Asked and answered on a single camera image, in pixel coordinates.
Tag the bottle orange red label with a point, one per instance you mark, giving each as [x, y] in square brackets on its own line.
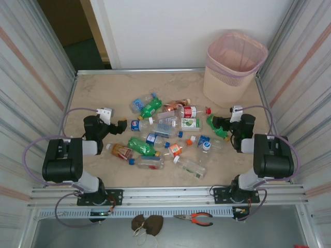
[121, 151]

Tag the clear bottle bright blue label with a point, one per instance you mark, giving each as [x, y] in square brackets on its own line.
[138, 104]

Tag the blue-label bottle white cap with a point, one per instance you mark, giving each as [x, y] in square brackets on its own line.
[205, 142]

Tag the bottle lime label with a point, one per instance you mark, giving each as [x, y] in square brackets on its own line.
[190, 123]

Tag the clear bottle pale blue label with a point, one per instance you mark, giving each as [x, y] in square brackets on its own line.
[164, 128]

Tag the clear bottle blue cap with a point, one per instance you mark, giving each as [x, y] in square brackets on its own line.
[150, 162]

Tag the clear bottle white label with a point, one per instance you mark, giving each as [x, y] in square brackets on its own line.
[168, 119]

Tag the bottle copper brown label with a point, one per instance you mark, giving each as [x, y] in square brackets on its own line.
[172, 107]

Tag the green-label bottle white cap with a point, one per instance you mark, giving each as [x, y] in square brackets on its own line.
[191, 168]

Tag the small orange-label bottle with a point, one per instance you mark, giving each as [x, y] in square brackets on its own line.
[175, 149]

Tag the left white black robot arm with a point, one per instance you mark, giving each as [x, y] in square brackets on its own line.
[62, 165]

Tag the beige plastic waste bin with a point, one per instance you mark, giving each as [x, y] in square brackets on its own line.
[222, 93]

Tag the pink plastic bin liner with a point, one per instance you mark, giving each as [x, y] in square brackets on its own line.
[232, 56]

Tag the red-label bottle red cap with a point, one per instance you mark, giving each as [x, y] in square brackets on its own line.
[190, 111]

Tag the small black controller board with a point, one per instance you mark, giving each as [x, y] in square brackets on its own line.
[102, 213]
[240, 210]

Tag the brown cloth pouch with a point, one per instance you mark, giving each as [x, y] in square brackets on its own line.
[155, 224]
[138, 223]

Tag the small red object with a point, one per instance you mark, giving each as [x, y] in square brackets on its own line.
[300, 246]

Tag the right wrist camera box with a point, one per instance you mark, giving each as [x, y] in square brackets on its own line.
[235, 113]

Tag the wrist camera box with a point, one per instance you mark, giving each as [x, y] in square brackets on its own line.
[235, 113]
[106, 113]

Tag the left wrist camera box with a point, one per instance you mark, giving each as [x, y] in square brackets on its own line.
[106, 113]

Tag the wide aluminium mounting rail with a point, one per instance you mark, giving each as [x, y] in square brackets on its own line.
[168, 197]

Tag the white door frame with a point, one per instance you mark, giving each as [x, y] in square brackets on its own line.
[104, 31]

